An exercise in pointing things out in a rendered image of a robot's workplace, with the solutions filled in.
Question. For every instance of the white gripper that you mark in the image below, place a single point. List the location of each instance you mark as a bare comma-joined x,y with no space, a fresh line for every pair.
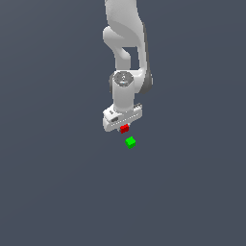
120,118

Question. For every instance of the red cube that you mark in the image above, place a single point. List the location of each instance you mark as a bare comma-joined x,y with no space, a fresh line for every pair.
124,128

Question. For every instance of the green cube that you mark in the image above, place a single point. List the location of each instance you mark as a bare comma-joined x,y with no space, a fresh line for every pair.
130,142

